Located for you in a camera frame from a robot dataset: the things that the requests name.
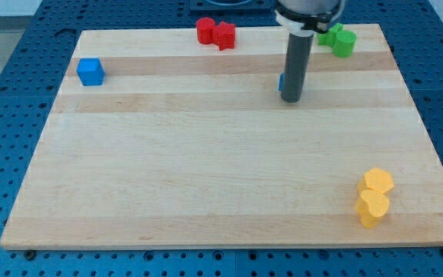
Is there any red star block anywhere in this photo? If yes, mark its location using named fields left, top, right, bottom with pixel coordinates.
left=212, top=22, right=236, bottom=51

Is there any red cylinder block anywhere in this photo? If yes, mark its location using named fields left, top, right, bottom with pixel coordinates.
left=195, top=17, right=216, bottom=45

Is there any yellow hexagon block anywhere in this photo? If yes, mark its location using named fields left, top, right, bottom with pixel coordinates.
left=357, top=168, right=395, bottom=195

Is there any yellow heart block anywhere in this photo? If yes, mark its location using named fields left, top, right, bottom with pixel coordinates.
left=355, top=189, right=390, bottom=229

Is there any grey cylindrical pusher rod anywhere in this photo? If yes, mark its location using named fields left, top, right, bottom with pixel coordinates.
left=280, top=34, right=314, bottom=103

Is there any blue cube block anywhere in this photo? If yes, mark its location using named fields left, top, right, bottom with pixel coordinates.
left=76, top=58, right=105, bottom=86

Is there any wooden board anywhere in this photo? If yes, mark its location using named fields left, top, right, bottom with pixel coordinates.
left=0, top=24, right=443, bottom=250

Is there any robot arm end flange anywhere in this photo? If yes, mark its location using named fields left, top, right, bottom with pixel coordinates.
left=275, top=0, right=347, bottom=37

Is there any green star block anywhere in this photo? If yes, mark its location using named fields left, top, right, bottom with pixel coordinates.
left=317, top=23, right=344, bottom=48

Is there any green cylinder block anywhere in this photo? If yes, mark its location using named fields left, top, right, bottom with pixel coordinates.
left=332, top=30, right=357, bottom=58

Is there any blue triangle block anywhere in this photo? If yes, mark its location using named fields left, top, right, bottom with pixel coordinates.
left=278, top=73, right=284, bottom=92

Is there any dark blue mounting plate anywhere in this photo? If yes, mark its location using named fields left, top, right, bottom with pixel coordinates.
left=188, top=0, right=275, bottom=14

